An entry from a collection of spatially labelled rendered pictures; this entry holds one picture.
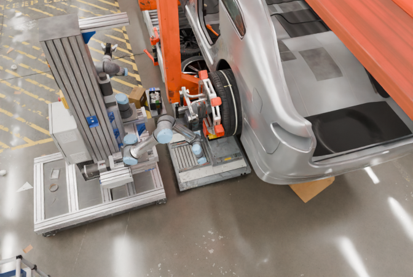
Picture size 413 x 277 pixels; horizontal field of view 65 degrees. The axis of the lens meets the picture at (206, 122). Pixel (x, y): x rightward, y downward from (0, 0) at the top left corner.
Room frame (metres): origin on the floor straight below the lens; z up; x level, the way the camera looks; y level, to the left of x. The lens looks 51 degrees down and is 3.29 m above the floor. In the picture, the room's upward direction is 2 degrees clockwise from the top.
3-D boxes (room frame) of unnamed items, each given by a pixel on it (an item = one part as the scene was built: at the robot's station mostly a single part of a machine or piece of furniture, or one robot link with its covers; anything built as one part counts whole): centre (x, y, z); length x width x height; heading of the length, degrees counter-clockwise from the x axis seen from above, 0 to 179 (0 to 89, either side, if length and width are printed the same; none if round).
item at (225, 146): (2.22, -0.18, 0.32); 0.40 x 0.30 x 0.28; 18
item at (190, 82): (2.68, 0.06, 0.69); 0.52 x 0.17 x 0.35; 108
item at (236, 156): (2.22, -0.18, 0.13); 0.50 x 0.36 x 0.10; 18
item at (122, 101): (2.08, 0.81, 0.98); 0.13 x 0.12 x 0.14; 95
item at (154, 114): (2.58, 0.60, 0.44); 0.43 x 0.17 x 0.03; 18
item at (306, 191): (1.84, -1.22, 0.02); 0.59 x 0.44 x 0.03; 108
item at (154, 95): (2.55, 0.59, 0.51); 0.20 x 0.14 x 0.13; 10
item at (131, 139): (1.61, 0.64, 0.98); 0.13 x 0.12 x 0.14; 7
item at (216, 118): (2.17, -0.02, 0.85); 0.54 x 0.07 x 0.54; 18
